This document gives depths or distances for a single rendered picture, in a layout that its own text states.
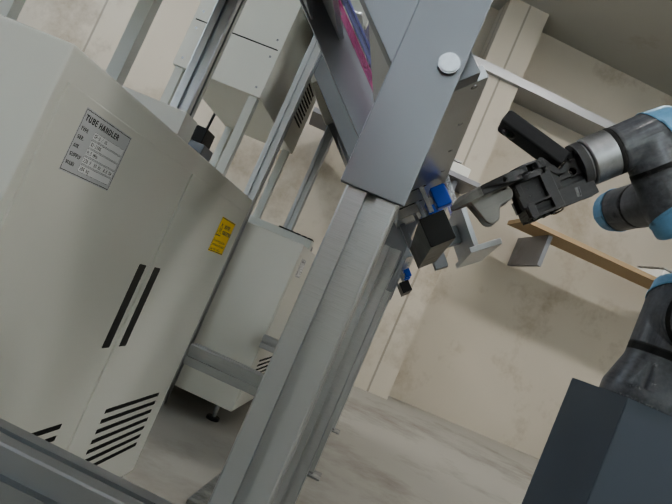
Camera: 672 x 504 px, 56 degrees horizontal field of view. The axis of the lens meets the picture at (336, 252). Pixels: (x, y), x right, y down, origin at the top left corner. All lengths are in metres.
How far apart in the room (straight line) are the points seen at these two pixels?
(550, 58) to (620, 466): 4.39
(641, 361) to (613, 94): 4.36
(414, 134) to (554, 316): 4.63
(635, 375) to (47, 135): 0.95
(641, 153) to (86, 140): 0.77
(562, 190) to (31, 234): 0.73
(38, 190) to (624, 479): 0.93
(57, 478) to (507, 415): 4.62
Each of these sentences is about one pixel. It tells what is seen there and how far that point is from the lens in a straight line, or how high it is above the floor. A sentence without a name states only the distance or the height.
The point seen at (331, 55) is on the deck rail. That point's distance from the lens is 1.27.
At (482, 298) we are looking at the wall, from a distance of 4.83.
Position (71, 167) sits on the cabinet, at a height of 0.53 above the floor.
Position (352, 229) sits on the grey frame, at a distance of 0.46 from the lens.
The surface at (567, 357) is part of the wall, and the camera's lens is 5.14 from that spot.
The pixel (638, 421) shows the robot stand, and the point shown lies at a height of 0.52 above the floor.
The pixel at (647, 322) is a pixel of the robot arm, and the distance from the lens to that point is 1.20.
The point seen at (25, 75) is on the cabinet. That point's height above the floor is 0.58.
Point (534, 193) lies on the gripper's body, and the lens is 0.99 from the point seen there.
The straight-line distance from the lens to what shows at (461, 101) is 0.58.
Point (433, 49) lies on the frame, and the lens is 0.48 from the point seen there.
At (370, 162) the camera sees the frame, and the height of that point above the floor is 0.61.
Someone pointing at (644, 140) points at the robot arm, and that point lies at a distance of 1.04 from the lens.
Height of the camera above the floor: 0.51
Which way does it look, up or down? 4 degrees up
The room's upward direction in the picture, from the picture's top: 23 degrees clockwise
